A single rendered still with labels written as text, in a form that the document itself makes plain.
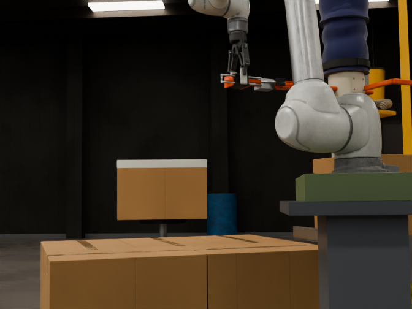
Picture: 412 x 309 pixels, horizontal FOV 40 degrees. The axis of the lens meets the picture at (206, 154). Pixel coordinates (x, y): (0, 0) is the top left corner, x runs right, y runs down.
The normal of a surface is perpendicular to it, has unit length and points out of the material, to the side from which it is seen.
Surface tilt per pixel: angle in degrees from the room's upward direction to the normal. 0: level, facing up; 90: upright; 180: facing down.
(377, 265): 90
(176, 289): 90
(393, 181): 90
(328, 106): 80
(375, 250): 90
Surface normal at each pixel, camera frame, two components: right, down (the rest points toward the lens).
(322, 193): -0.07, -0.07
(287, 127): -0.84, 0.06
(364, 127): 0.48, -0.07
